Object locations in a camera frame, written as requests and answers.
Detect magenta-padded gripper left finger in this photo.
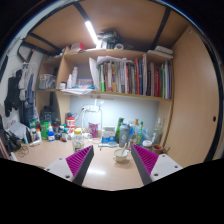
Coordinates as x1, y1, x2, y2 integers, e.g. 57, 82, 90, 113
44, 145, 95, 187

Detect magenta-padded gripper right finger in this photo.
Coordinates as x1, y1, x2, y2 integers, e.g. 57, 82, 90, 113
130, 143, 184, 186

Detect brown jar white lid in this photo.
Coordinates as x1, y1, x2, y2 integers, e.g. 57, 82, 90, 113
142, 139, 153, 152

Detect brown cup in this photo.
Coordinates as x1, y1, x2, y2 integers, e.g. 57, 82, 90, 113
152, 143, 166, 155

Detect cream ceramic mug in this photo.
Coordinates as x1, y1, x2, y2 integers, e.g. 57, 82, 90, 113
112, 148, 129, 164

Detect dark pill bottle green cap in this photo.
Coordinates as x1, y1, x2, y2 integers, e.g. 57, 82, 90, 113
60, 128, 69, 143

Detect clear glass bottle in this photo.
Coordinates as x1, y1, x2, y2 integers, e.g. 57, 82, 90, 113
152, 117, 164, 145

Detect clear bottle gold cap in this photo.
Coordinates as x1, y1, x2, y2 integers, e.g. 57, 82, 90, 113
132, 118, 140, 144

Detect grey shaker bottle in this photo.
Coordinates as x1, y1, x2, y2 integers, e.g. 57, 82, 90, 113
118, 123, 131, 148

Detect pink packet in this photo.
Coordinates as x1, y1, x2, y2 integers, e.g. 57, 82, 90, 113
88, 122, 100, 139

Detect small white blue bottle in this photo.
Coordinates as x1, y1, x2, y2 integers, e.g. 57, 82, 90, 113
46, 130, 56, 142

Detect red and white canister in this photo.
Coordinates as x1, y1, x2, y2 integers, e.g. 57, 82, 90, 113
65, 117, 76, 134

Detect blue and white carton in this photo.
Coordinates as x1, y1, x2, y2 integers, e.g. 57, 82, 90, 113
101, 126, 116, 144

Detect tall green bottle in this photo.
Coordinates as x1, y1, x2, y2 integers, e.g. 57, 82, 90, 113
115, 117, 125, 144

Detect silver can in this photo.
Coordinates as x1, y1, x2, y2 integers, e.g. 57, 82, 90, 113
29, 139, 43, 147

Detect black case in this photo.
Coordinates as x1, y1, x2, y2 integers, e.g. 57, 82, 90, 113
39, 106, 54, 123

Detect wooden shelf unit with books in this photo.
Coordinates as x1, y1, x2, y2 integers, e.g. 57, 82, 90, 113
34, 46, 175, 148

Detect black bag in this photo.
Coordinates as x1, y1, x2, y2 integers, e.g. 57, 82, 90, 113
0, 114, 22, 153

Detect hanging clothes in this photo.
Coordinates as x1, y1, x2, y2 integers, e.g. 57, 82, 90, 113
3, 68, 36, 118

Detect long ceiling light strip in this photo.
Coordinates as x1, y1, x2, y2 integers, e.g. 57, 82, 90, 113
84, 20, 100, 46

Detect spoon with wooden handle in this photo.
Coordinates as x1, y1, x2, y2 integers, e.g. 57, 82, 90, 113
120, 142, 129, 157

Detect black cord loop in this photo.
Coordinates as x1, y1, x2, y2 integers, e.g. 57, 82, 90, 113
16, 144, 30, 158

